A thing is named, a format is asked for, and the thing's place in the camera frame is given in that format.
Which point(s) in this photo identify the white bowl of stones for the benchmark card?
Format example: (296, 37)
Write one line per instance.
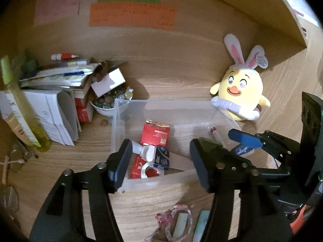
(106, 105)

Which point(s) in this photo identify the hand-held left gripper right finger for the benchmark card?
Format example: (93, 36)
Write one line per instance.
(201, 166)

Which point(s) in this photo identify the small blue box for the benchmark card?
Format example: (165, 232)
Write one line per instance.
(161, 157)

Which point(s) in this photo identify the white squeezed tube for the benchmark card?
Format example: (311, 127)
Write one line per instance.
(145, 151)

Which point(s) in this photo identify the red cardboard box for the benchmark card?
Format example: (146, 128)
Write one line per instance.
(84, 111)

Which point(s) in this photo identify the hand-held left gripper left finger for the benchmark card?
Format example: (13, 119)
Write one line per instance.
(119, 167)

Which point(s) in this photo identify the yellow chick plush toy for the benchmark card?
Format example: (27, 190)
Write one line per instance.
(242, 90)

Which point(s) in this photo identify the small white cardboard box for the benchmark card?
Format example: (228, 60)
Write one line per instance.
(108, 82)

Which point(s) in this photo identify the light blue tube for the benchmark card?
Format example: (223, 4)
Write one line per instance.
(201, 226)

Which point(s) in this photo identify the red capped small tube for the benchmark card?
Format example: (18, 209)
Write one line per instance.
(215, 133)

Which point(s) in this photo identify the pale green eraser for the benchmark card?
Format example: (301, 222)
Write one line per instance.
(180, 225)

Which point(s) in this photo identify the red foil packet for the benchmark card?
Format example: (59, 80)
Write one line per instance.
(155, 133)

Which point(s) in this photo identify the orange paper note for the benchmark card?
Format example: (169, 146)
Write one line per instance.
(133, 15)

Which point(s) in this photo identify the blue item with script print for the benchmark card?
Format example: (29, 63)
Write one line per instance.
(243, 151)

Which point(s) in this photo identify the red and white marker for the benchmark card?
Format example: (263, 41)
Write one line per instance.
(64, 56)

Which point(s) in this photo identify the pink paper note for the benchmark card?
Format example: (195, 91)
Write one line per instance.
(56, 6)

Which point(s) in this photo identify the wooden stick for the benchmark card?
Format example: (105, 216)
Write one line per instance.
(5, 174)

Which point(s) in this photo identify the yellow-green spray bottle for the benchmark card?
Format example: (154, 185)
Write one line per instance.
(22, 116)

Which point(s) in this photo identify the eyeglasses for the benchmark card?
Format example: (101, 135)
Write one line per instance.
(10, 199)
(17, 160)

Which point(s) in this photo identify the white folded paper leaflet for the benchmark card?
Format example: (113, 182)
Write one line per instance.
(55, 116)

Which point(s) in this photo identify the clear plastic storage bin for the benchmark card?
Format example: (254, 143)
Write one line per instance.
(186, 133)

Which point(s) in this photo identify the white tube with green print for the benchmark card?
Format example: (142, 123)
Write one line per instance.
(16, 124)

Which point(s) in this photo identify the wooden shelf board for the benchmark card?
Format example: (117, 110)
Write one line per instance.
(290, 12)

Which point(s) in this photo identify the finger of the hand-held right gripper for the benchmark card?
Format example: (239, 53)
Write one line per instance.
(244, 137)
(267, 169)

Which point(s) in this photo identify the stack of booklets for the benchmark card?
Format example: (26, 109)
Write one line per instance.
(58, 74)

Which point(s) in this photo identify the clear tape roll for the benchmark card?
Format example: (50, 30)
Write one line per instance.
(151, 171)

